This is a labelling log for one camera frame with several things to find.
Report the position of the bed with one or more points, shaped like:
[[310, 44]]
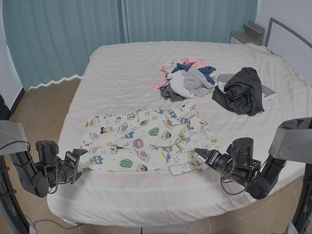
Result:
[[121, 82]]

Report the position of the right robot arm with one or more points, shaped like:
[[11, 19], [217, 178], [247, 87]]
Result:
[[280, 142]]

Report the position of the grey garment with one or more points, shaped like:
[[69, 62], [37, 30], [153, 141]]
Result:
[[269, 94]]

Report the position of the dark grey cabinet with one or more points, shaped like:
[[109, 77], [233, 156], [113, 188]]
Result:
[[4, 111]]

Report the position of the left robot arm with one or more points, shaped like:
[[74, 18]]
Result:
[[31, 179]]

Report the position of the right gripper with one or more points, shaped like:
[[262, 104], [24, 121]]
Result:
[[215, 160]]

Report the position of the pile of clothes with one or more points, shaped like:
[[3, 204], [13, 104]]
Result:
[[190, 84]]

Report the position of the blue-green curtain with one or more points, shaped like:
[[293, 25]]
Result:
[[61, 33], [190, 13]]

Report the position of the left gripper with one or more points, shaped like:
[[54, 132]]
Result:
[[69, 167]]

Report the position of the black garment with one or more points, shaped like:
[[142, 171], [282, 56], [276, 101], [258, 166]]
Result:
[[243, 94]]

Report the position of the grey bedside table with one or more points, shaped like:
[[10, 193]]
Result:
[[241, 38]]

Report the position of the white printed pyjama top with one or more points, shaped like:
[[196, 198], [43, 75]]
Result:
[[146, 140]]

